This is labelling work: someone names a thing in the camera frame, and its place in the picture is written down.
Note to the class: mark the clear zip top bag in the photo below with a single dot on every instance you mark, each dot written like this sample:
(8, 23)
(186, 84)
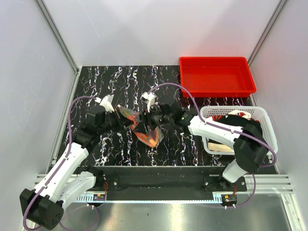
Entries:
(142, 125)

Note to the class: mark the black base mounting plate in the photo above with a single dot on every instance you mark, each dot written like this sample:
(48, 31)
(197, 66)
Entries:
(133, 195)

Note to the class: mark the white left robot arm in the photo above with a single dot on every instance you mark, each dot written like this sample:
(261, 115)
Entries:
(45, 203)

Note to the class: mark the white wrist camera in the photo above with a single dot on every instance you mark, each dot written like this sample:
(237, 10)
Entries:
(149, 99)
(106, 102)

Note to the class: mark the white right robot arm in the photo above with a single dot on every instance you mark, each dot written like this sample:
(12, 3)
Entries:
(250, 149)

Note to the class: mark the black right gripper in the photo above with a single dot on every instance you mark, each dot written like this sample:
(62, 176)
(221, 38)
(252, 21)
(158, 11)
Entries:
(148, 117)

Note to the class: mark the red plastic bin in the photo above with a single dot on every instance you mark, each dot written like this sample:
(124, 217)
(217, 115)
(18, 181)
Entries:
(217, 77)

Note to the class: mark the black bag in basket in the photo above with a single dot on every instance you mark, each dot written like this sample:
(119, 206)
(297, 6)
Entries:
(240, 122)

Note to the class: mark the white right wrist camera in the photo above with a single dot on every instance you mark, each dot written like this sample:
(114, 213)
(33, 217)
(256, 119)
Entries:
(149, 99)

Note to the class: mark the beige item in basket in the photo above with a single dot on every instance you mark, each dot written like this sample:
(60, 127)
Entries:
(217, 147)

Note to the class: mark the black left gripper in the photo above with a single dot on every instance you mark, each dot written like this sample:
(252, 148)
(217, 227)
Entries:
(122, 123)

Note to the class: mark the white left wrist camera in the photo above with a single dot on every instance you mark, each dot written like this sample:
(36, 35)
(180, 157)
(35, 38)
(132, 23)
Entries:
(106, 102)

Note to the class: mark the white red cloth in basket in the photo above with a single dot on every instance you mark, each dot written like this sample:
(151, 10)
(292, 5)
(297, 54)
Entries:
(240, 113)

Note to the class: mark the aluminium frame rail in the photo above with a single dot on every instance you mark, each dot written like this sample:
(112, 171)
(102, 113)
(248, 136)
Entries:
(261, 183)

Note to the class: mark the white plastic basket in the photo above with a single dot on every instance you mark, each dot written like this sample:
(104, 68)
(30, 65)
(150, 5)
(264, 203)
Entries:
(249, 112)

